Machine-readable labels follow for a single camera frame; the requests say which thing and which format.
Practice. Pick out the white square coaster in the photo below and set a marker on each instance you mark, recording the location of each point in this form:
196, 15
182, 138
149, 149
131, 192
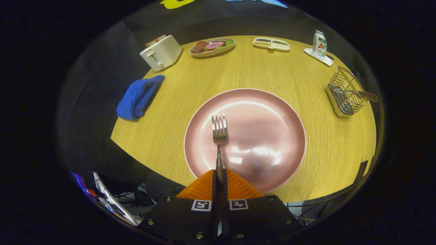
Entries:
323, 60

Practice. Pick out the white toaster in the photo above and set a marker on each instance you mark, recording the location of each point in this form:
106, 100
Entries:
163, 52

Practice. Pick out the white flat device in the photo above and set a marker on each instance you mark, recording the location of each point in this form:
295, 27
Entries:
115, 204

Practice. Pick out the white divided dish of beans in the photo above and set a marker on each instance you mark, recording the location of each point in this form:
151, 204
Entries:
272, 44

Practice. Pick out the brown toast slice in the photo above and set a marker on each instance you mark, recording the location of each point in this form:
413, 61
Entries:
156, 40

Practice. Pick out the blue folded cloth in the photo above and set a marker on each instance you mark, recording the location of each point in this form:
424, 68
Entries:
138, 98

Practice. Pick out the round plate of food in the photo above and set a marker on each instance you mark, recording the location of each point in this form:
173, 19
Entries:
224, 49

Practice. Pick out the pink plate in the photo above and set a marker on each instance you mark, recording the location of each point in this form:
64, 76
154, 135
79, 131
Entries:
265, 129

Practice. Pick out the brown meat slice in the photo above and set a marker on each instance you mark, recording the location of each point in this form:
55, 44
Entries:
200, 47

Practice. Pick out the white plastic drink bottle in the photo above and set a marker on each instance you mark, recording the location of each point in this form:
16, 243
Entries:
319, 44

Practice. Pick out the black table clamp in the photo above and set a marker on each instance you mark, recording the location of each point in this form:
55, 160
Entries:
361, 170

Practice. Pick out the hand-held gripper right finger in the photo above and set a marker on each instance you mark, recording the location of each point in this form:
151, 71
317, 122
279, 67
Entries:
226, 190

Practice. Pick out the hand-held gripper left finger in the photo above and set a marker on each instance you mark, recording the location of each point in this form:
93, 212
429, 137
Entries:
214, 190

